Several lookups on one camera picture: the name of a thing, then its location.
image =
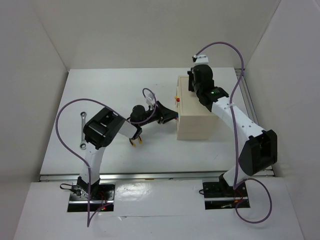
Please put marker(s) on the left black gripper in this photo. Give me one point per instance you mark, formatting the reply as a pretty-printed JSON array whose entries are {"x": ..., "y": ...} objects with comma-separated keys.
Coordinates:
[{"x": 163, "y": 113}]

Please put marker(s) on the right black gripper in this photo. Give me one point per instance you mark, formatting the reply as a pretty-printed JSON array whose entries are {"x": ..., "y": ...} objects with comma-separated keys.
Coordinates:
[{"x": 190, "y": 77}]

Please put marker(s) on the yellow black pliers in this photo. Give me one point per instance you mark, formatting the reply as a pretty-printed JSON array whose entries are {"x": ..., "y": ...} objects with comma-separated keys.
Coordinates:
[{"x": 136, "y": 142}]

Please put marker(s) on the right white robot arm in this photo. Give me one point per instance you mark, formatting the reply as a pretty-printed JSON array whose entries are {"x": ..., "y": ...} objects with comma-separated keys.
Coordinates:
[{"x": 255, "y": 148}]

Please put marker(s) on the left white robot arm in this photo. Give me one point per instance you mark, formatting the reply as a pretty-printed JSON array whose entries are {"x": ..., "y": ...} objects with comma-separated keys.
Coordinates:
[{"x": 102, "y": 128}]

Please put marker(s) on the beige drawer cabinet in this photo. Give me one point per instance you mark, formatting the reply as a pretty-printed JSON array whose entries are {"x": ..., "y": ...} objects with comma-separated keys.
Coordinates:
[{"x": 195, "y": 122}]

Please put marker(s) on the silver wrench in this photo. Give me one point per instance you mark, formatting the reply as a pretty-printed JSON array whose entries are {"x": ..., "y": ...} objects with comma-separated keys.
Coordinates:
[{"x": 82, "y": 145}]

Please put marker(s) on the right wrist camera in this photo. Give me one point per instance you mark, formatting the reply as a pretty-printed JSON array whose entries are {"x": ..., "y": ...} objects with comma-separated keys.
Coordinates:
[{"x": 201, "y": 59}]

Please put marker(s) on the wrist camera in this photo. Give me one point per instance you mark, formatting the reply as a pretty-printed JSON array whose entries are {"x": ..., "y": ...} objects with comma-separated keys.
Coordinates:
[
  {"x": 201, "y": 59},
  {"x": 150, "y": 99}
]

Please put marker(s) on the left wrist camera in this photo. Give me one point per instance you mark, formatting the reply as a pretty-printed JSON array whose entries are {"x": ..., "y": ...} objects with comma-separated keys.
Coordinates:
[{"x": 150, "y": 99}]

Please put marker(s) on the aluminium side rail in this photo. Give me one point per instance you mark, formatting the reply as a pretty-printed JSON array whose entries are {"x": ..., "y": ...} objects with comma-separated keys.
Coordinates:
[{"x": 246, "y": 96}]

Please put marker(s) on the aluminium front rail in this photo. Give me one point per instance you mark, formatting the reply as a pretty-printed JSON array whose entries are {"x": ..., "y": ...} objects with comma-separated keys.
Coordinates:
[{"x": 135, "y": 176}]

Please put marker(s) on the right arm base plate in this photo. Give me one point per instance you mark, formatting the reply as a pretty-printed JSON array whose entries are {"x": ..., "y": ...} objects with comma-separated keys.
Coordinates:
[{"x": 218, "y": 198}]

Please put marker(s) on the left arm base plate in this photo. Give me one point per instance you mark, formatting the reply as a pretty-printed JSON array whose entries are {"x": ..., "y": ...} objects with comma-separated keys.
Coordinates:
[{"x": 101, "y": 200}]

